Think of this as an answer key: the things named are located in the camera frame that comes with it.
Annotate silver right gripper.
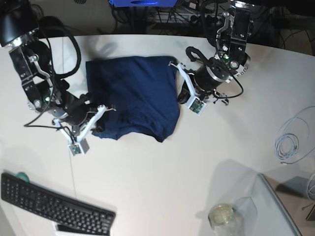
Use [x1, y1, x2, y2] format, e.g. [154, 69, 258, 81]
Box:
[8, 34, 105, 134]

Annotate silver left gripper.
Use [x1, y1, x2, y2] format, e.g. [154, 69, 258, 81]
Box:
[177, 1, 253, 104]

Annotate dark blue t-shirt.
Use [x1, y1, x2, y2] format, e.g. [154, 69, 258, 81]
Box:
[86, 56, 180, 143]

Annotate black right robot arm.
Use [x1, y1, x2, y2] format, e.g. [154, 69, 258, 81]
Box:
[0, 0, 104, 133]

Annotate green tape roll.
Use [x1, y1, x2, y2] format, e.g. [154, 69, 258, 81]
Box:
[16, 172, 30, 183]

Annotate blue box with hole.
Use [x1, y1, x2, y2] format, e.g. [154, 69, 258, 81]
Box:
[109, 0, 177, 7]

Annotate black round stool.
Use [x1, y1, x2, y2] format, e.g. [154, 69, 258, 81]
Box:
[39, 16, 63, 37]

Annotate black computer keyboard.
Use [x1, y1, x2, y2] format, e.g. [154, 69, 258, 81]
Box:
[0, 173, 116, 236]

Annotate clear glass jar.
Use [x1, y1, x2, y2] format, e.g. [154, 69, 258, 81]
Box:
[208, 197, 258, 236]

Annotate white camera bracket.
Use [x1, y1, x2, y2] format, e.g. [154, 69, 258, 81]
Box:
[167, 61, 229, 116]
[52, 104, 116, 156]

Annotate coiled white cable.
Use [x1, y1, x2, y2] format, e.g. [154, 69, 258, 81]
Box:
[274, 106, 315, 165]

